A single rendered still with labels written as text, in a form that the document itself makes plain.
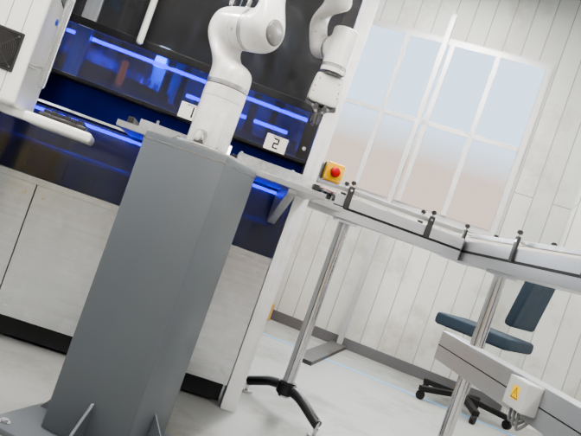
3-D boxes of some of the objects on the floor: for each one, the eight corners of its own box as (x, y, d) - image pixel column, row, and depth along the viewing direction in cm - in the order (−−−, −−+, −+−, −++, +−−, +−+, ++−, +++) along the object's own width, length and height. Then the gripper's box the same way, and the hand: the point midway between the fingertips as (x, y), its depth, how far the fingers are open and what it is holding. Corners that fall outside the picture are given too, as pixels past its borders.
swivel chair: (512, 423, 448) (568, 262, 449) (514, 443, 388) (579, 256, 389) (417, 384, 469) (470, 230, 470) (405, 397, 409) (467, 220, 410)
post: (219, 402, 264) (397, -101, 266) (233, 407, 264) (411, -95, 267) (219, 407, 257) (402, -109, 260) (233, 413, 258) (416, -102, 260)
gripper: (312, 62, 218) (294, 116, 218) (354, 79, 220) (336, 131, 220) (309, 67, 226) (290, 118, 226) (350, 82, 228) (332, 133, 228)
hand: (316, 119), depth 223 cm, fingers closed
